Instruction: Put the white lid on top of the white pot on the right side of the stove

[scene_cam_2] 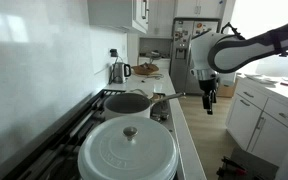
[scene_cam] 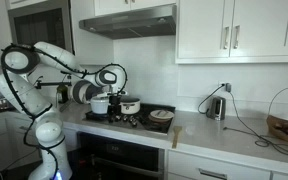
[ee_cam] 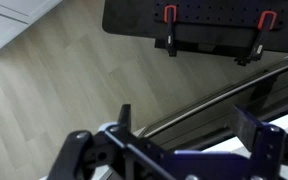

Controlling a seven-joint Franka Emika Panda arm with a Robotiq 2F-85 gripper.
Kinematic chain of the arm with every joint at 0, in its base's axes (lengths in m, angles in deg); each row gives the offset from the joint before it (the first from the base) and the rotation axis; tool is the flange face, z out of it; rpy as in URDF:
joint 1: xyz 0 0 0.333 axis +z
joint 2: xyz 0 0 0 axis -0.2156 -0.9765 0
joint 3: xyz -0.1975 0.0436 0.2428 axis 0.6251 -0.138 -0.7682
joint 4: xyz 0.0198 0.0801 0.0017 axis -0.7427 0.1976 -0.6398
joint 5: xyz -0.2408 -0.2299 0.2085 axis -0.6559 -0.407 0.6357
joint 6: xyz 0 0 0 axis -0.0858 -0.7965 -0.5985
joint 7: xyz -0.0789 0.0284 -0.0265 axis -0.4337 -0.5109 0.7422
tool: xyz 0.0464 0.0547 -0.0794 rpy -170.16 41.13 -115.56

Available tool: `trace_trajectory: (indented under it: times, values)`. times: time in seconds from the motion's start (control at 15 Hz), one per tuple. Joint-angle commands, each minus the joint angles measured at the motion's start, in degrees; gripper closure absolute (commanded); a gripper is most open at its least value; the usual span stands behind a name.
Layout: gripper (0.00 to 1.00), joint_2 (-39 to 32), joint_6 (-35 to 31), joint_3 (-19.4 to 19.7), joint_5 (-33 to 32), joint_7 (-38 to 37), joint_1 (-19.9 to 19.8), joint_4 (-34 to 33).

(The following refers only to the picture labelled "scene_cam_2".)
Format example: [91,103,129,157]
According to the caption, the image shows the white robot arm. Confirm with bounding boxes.
[190,23,288,115]

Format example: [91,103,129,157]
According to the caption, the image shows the white upper wall cabinet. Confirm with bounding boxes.
[87,0,149,34]

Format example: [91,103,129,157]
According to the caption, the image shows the black red tool on floor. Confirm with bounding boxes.
[216,156,247,178]

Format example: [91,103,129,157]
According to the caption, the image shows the round cork trivet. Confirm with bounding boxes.
[151,93,161,102]

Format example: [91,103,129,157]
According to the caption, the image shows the black gas stove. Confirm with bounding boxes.
[3,88,178,180]

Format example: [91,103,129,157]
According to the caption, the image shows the large white dutch oven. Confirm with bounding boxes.
[78,116,179,180]

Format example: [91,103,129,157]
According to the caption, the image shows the white saucepan with handle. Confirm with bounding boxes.
[103,93,184,120]

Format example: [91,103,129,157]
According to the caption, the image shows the white kitchen island cabinet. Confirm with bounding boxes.
[226,75,288,166]

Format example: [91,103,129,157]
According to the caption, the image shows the wooden bowl on counter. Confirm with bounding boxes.
[132,64,159,75]

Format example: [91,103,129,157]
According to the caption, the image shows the white pot lid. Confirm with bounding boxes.
[126,88,153,99]

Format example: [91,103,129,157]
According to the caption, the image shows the cardboard box on floor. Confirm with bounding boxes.
[217,85,236,98]

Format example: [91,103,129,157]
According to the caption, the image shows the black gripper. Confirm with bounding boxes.
[199,78,217,115]

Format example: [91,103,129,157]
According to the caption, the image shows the steel electric kettle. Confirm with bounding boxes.
[110,62,131,84]

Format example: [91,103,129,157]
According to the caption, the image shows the stainless steel refrigerator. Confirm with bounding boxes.
[170,17,220,94]

